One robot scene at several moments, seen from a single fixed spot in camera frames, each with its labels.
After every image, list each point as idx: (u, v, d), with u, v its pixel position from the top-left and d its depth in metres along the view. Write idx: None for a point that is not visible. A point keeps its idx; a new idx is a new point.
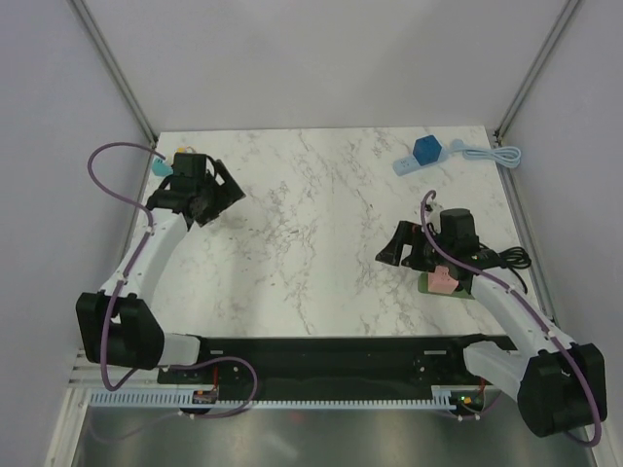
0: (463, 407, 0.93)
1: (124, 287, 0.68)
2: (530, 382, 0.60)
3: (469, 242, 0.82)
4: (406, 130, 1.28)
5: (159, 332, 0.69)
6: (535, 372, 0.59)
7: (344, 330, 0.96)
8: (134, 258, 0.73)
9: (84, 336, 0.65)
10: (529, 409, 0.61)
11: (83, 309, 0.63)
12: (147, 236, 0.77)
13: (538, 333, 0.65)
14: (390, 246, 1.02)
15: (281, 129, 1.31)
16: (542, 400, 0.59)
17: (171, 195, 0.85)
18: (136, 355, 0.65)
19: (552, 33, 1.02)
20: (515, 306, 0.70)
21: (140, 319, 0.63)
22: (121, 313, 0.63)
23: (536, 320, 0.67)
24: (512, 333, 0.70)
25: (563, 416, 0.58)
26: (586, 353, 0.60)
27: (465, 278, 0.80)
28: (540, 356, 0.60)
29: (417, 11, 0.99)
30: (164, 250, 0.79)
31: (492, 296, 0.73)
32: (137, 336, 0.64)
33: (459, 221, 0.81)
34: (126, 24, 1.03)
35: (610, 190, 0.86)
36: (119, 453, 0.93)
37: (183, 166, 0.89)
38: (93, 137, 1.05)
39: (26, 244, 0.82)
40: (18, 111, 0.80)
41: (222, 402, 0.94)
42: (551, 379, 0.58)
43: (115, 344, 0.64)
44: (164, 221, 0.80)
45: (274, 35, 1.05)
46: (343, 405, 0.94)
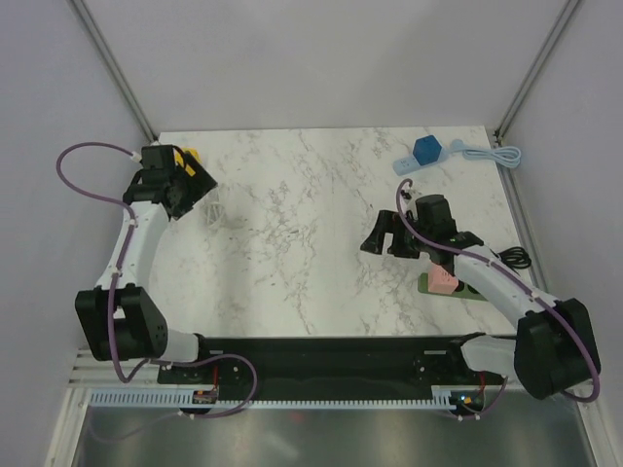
0: (463, 407, 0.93)
1: (120, 280, 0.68)
2: (522, 343, 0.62)
3: (447, 226, 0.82)
4: (406, 130, 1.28)
5: (160, 318, 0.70)
6: (527, 332, 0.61)
7: (345, 330, 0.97)
8: (125, 249, 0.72)
9: (88, 335, 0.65)
10: (528, 376, 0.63)
11: (85, 307, 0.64)
12: (131, 230, 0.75)
13: (524, 299, 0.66)
14: (373, 234, 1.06)
15: (281, 129, 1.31)
16: (537, 361, 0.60)
17: (146, 188, 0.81)
18: (144, 342, 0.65)
19: (552, 33, 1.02)
20: (497, 277, 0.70)
21: (143, 304, 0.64)
22: (123, 304, 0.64)
23: (519, 284, 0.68)
24: (498, 303, 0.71)
25: (560, 375, 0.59)
26: (570, 307, 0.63)
27: (447, 261, 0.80)
28: (528, 317, 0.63)
29: (417, 11, 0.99)
30: (152, 240, 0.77)
31: (473, 270, 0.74)
32: (142, 322, 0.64)
33: (433, 206, 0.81)
34: (126, 24, 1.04)
35: (610, 190, 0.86)
36: (119, 453, 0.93)
37: (151, 158, 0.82)
38: (93, 138, 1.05)
39: (26, 244, 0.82)
40: (18, 111, 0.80)
41: (222, 402, 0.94)
42: (541, 337, 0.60)
43: (122, 337, 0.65)
44: (146, 212, 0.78)
45: (274, 35, 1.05)
46: (342, 406, 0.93)
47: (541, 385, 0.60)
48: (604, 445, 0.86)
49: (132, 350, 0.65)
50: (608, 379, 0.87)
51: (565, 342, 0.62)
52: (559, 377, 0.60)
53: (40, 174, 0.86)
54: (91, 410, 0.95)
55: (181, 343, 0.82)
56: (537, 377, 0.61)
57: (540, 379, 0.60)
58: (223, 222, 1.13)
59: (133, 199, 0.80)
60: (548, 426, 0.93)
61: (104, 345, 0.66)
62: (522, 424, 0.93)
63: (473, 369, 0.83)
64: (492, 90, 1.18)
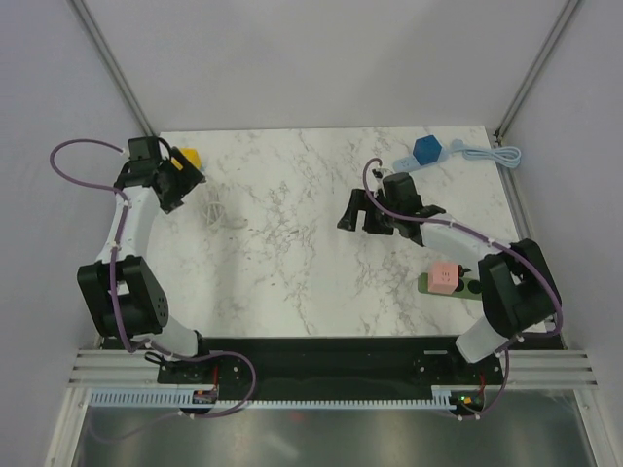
0: (463, 407, 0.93)
1: (120, 255, 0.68)
2: (486, 288, 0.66)
3: (414, 201, 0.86)
4: (406, 130, 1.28)
5: (161, 291, 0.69)
6: (488, 276, 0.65)
7: (344, 330, 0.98)
8: (121, 227, 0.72)
9: (91, 310, 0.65)
10: (495, 314, 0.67)
11: (88, 281, 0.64)
12: (127, 210, 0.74)
13: (482, 246, 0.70)
14: (346, 213, 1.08)
15: (281, 129, 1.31)
16: (501, 298, 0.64)
17: (136, 175, 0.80)
18: (148, 313, 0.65)
19: (552, 34, 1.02)
20: (458, 235, 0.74)
21: (143, 271, 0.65)
22: (125, 273, 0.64)
23: (474, 233, 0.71)
24: (464, 258, 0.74)
25: (524, 310, 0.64)
26: (524, 246, 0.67)
27: (416, 233, 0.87)
28: (487, 259, 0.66)
29: (417, 11, 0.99)
30: (147, 220, 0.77)
31: (440, 234, 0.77)
32: (143, 290, 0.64)
33: (400, 184, 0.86)
34: (126, 24, 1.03)
35: (610, 191, 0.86)
36: (119, 453, 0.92)
37: (138, 149, 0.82)
38: (93, 137, 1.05)
39: (27, 245, 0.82)
40: (18, 111, 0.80)
41: (222, 402, 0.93)
42: (501, 278, 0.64)
43: (126, 309, 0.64)
44: (139, 195, 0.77)
45: (274, 35, 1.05)
46: (342, 406, 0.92)
47: (508, 324, 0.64)
48: (604, 445, 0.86)
49: (136, 323, 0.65)
50: (608, 379, 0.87)
51: (528, 280, 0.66)
52: (523, 310, 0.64)
53: (40, 175, 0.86)
54: (91, 410, 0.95)
55: (181, 339, 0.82)
56: (504, 316, 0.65)
57: (507, 318, 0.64)
58: (223, 221, 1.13)
59: (126, 187, 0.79)
60: (548, 426, 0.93)
61: (107, 320, 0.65)
62: (522, 424, 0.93)
63: (473, 361, 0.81)
64: (492, 90, 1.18)
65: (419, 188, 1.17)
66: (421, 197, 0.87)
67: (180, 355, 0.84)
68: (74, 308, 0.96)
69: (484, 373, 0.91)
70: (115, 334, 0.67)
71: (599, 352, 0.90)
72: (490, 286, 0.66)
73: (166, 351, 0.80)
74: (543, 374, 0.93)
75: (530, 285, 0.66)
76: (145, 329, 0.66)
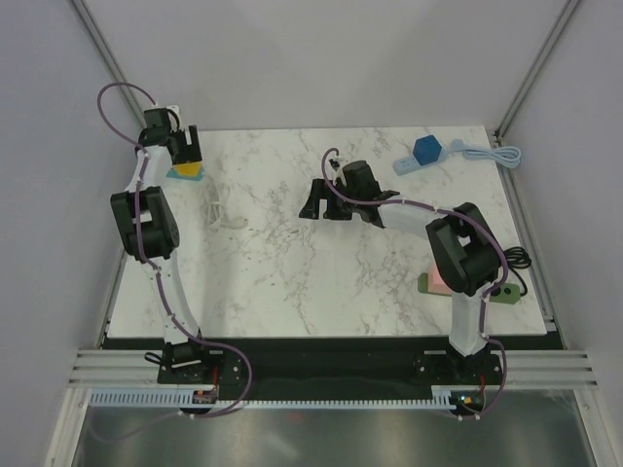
0: (463, 407, 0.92)
1: (142, 188, 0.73)
2: (435, 250, 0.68)
3: (373, 189, 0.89)
4: (406, 129, 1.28)
5: (173, 219, 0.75)
6: (434, 236, 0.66)
7: (345, 330, 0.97)
8: (144, 167, 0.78)
9: (118, 231, 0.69)
10: (449, 274, 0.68)
11: (117, 206, 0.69)
12: (147, 161, 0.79)
13: (429, 214, 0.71)
14: (309, 202, 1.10)
15: (282, 129, 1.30)
16: (453, 257, 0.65)
17: (153, 138, 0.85)
18: (165, 235, 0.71)
19: (551, 34, 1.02)
20: (411, 211, 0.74)
21: (163, 200, 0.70)
22: (149, 199, 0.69)
23: (423, 204, 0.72)
24: (419, 231, 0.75)
25: (473, 264, 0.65)
26: (468, 207, 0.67)
27: (376, 217, 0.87)
28: (434, 222, 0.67)
29: (417, 10, 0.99)
30: (160, 172, 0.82)
31: (396, 214, 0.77)
32: (162, 216, 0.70)
33: (359, 171, 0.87)
34: (126, 23, 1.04)
35: (610, 190, 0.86)
36: (118, 453, 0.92)
37: (151, 118, 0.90)
38: (92, 135, 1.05)
39: (27, 246, 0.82)
40: (18, 110, 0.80)
41: (222, 402, 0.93)
42: (447, 237, 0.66)
43: (148, 232, 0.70)
44: (154, 149, 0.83)
45: (274, 35, 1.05)
46: (343, 405, 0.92)
47: (460, 279, 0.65)
48: (604, 446, 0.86)
49: (156, 243, 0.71)
50: (608, 379, 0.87)
51: (475, 240, 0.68)
52: (473, 268, 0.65)
53: (40, 176, 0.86)
54: (91, 410, 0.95)
55: (184, 307, 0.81)
56: (456, 272, 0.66)
57: (458, 273, 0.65)
58: (223, 219, 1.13)
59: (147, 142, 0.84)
60: (548, 426, 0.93)
61: (132, 241, 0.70)
62: (522, 424, 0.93)
63: (471, 350, 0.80)
64: (492, 89, 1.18)
65: (420, 188, 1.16)
66: (378, 184, 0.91)
67: (181, 325, 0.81)
68: (73, 308, 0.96)
69: (484, 373, 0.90)
70: (135, 255, 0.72)
71: (599, 351, 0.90)
72: (437, 247, 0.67)
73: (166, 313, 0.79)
74: (544, 375, 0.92)
75: (477, 243, 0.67)
76: (163, 251, 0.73)
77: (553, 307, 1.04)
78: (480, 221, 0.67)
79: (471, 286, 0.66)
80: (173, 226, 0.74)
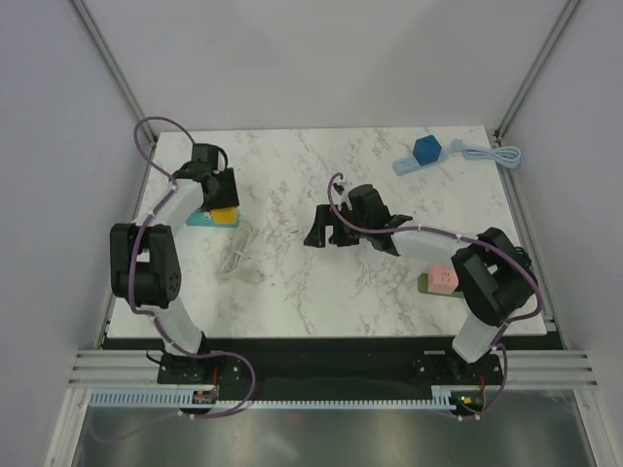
0: (463, 407, 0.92)
1: (153, 222, 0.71)
2: (462, 280, 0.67)
3: (382, 213, 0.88)
4: (407, 129, 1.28)
5: (176, 268, 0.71)
6: (462, 269, 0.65)
7: (344, 330, 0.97)
8: (164, 201, 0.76)
9: (111, 265, 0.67)
10: (479, 305, 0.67)
11: (115, 239, 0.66)
12: (172, 194, 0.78)
13: (453, 242, 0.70)
14: (313, 231, 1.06)
15: (282, 129, 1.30)
16: (484, 289, 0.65)
17: (192, 173, 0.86)
18: (160, 284, 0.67)
19: (552, 33, 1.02)
20: (428, 238, 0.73)
21: (165, 243, 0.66)
22: (150, 240, 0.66)
23: (444, 232, 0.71)
24: (440, 258, 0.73)
25: (504, 293, 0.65)
26: (493, 234, 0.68)
27: (389, 245, 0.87)
28: (459, 253, 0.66)
29: (417, 10, 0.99)
30: (185, 209, 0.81)
31: (410, 240, 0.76)
32: (161, 261, 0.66)
33: (367, 197, 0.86)
34: (126, 24, 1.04)
35: (610, 190, 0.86)
36: (119, 453, 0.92)
37: (199, 153, 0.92)
38: (91, 135, 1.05)
39: (27, 246, 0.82)
40: (18, 111, 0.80)
41: (222, 402, 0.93)
42: (476, 269, 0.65)
43: (141, 275, 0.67)
44: (184, 183, 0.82)
45: (274, 36, 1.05)
46: (342, 405, 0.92)
47: (494, 312, 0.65)
48: (604, 446, 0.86)
49: (147, 290, 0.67)
50: (608, 379, 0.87)
51: (502, 268, 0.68)
52: (506, 299, 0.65)
53: (39, 175, 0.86)
54: (91, 410, 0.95)
55: (184, 329, 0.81)
56: (487, 305, 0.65)
57: (490, 305, 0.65)
58: (239, 271, 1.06)
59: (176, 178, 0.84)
60: (548, 426, 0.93)
61: (122, 280, 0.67)
62: (522, 424, 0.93)
63: (475, 361, 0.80)
64: (493, 90, 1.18)
65: (420, 188, 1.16)
66: (385, 207, 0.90)
67: (178, 347, 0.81)
68: (73, 308, 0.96)
69: (484, 374, 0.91)
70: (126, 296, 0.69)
71: (599, 351, 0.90)
72: (466, 280, 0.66)
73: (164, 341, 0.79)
74: (544, 375, 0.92)
75: (505, 272, 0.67)
76: (155, 299, 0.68)
77: (553, 307, 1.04)
78: (506, 246, 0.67)
79: (504, 317, 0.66)
80: (173, 273, 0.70)
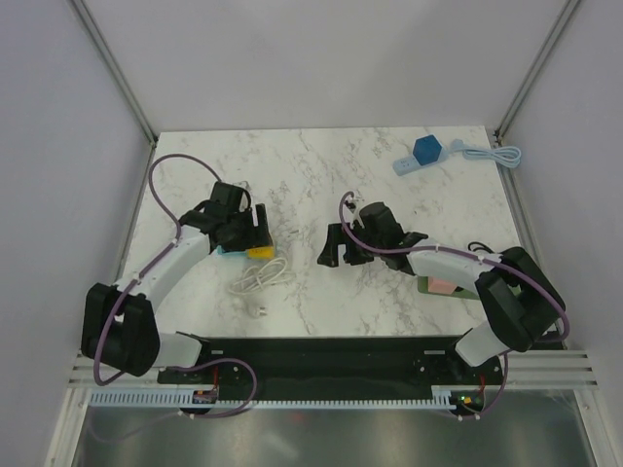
0: (463, 407, 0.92)
1: (136, 288, 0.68)
2: (487, 307, 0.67)
3: (394, 232, 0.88)
4: (406, 129, 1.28)
5: (153, 340, 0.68)
6: (489, 294, 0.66)
7: (345, 330, 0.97)
8: (155, 261, 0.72)
9: (83, 329, 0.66)
10: (503, 332, 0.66)
11: (91, 300, 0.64)
12: (170, 247, 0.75)
13: (473, 264, 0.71)
14: (326, 249, 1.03)
15: (282, 129, 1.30)
16: (510, 313, 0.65)
17: (201, 218, 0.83)
18: (127, 358, 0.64)
19: (552, 33, 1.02)
20: (446, 257, 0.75)
21: (142, 317, 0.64)
22: (128, 310, 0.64)
23: (464, 253, 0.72)
24: (459, 279, 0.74)
25: (528, 318, 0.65)
26: (516, 257, 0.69)
27: (405, 264, 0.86)
28: (484, 277, 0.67)
29: (417, 10, 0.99)
30: (182, 265, 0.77)
31: (427, 260, 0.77)
32: (133, 333, 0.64)
33: (380, 215, 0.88)
34: (126, 24, 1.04)
35: (610, 190, 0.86)
36: (119, 453, 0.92)
37: (219, 195, 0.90)
38: (91, 134, 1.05)
39: (26, 245, 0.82)
40: (17, 110, 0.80)
41: (222, 402, 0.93)
42: (501, 293, 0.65)
43: (111, 343, 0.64)
44: (191, 236, 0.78)
45: (274, 35, 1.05)
46: (342, 405, 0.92)
47: (521, 337, 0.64)
48: (604, 446, 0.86)
49: (114, 359, 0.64)
50: (609, 379, 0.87)
51: (527, 290, 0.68)
52: (531, 323, 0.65)
53: (39, 175, 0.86)
54: (91, 410, 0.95)
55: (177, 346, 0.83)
56: (513, 331, 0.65)
57: (517, 331, 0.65)
58: (246, 297, 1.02)
59: (185, 224, 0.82)
60: (548, 426, 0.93)
61: (91, 344, 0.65)
62: (522, 424, 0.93)
63: (476, 366, 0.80)
64: (493, 90, 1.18)
65: (420, 188, 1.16)
66: (400, 227, 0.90)
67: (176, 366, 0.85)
68: (72, 309, 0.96)
69: (484, 374, 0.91)
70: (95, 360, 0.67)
71: (599, 351, 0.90)
72: (492, 305, 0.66)
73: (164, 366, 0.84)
74: (543, 375, 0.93)
75: (530, 297, 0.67)
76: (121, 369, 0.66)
77: None
78: (529, 269, 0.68)
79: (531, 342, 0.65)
80: (147, 346, 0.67)
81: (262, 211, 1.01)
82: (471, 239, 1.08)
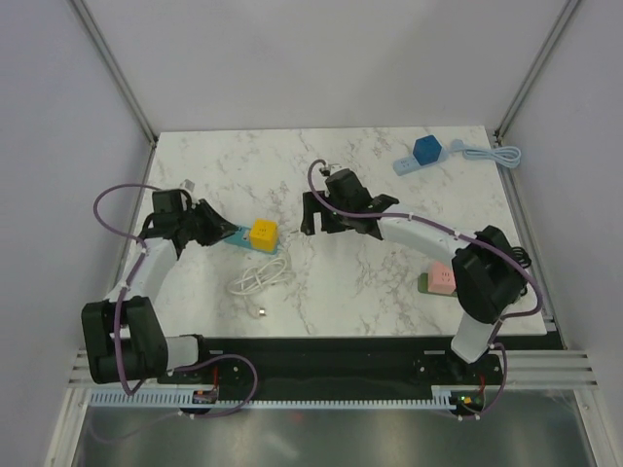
0: (463, 407, 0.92)
1: (128, 294, 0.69)
2: (460, 282, 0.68)
3: (361, 196, 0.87)
4: (406, 130, 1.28)
5: (163, 340, 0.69)
6: (463, 271, 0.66)
7: (345, 330, 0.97)
8: (135, 269, 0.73)
9: (89, 352, 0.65)
10: (473, 305, 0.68)
11: (90, 319, 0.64)
12: (143, 257, 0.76)
13: (449, 237, 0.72)
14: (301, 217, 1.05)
15: (282, 129, 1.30)
16: (483, 290, 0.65)
17: (156, 232, 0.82)
18: (145, 363, 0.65)
19: (552, 33, 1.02)
20: (419, 227, 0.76)
21: (146, 315, 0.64)
22: (129, 315, 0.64)
23: (440, 226, 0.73)
24: (431, 251, 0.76)
25: (497, 290, 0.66)
26: (490, 233, 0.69)
27: (373, 227, 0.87)
28: (459, 255, 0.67)
29: (417, 10, 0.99)
30: (161, 270, 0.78)
31: (400, 230, 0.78)
32: (143, 337, 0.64)
33: (345, 181, 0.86)
34: (125, 23, 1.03)
35: (610, 190, 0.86)
36: (119, 453, 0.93)
37: (161, 201, 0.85)
38: (91, 134, 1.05)
39: (26, 245, 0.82)
40: (17, 110, 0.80)
41: (222, 402, 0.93)
42: (476, 270, 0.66)
43: (126, 355, 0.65)
44: (159, 243, 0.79)
45: (274, 35, 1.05)
46: (342, 406, 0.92)
47: (490, 311, 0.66)
48: (604, 446, 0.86)
49: (133, 368, 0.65)
50: (608, 379, 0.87)
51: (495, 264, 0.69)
52: (500, 299, 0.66)
53: (39, 175, 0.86)
54: (91, 410, 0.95)
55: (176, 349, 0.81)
56: (484, 305, 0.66)
57: (487, 305, 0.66)
58: (246, 297, 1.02)
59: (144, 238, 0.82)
60: (549, 426, 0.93)
61: (104, 363, 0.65)
62: (522, 424, 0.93)
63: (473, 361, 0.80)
64: (492, 90, 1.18)
65: (420, 188, 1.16)
66: (365, 190, 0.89)
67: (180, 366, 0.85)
68: (72, 309, 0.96)
69: (484, 373, 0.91)
70: (109, 379, 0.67)
71: (599, 351, 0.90)
72: (465, 281, 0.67)
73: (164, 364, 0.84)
74: (544, 374, 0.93)
75: (499, 270, 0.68)
76: (142, 375, 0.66)
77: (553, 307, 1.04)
78: (502, 244, 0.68)
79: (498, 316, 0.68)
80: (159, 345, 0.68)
81: (203, 207, 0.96)
82: None
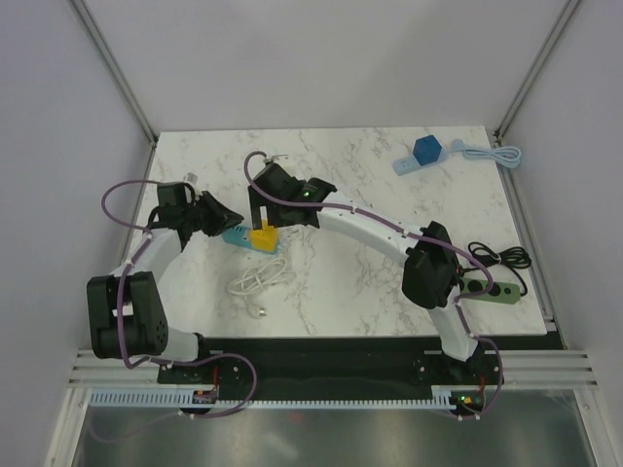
0: (463, 407, 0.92)
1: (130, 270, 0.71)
2: (410, 277, 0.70)
3: (290, 185, 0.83)
4: (406, 129, 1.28)
5: (163, 317, 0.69)
6: (416, 269, 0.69)
7: (345, 330, 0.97)
8: (140, 251, 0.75)
9: (91, 326, 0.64)
10: (418, 296, 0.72)
11: (94, 292, 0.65)
12: (148, 242, 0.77)
13: (398, 235, 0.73)
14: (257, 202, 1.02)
15: (282, 129, 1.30)
16: (432, 285, 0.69)
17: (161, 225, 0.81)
18: (146, 337, 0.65)
19: (552, 34, 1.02)
20: (363, 221, 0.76)
21: (150, 287, 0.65)
22: (133, 288, 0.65)
23: (388, 224, 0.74)
24: (378, 245, 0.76)
25: (439, 280, 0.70)
26: (435, 229, 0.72)
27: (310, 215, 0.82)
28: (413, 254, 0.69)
29: (417, 10, 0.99)
30: (164, 257, 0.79)
31: (341, 221, 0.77)
32: (146, 309, 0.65)
33: (270, 175, 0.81)
34: (125, 24, 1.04)
35: (610, 190, 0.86)
36: (119, 453, 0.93)
37: (164, 195, 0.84)
38: (91, 134, 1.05)
39: (26, 245, 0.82)
40: (17, 111, 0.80)
41: (222, 402, 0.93)
42: (426, 268, 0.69)
43: (128, 329, 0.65)
44: (164, 230, 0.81)
45: (274, 35, 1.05)
46: (342, 406, 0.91)
47: (433, 303, 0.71)
48: (604, 446, 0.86)
49: (134, 342, 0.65)
50: (608, 379, 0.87)
51: None
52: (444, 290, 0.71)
53: (39, 175, 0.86)
54: (91, 410, 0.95)
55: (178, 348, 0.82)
56: (428, 298, 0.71)
57: (431, 298, 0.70)
58: (246, 297, 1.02)
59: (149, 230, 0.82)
60: (549, 426, 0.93)
61: (104, 338, 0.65)
62: (522, 424, 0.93)
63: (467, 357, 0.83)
64: (492, 90, 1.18)
65: (419, 188, 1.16)
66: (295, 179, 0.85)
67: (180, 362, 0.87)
68: (72, 309, 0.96)
69: (484, 374, 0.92)
70: (111, 356, 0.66)
71: (599, 351, 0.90)
72: (414, 276, 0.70)
73: (165, 361, 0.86)
74: (543, 374, 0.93)
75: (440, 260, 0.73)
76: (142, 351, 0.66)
77: (553, 307, 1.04)
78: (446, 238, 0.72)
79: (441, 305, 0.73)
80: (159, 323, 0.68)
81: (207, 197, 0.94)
82: (471, 239, 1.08)
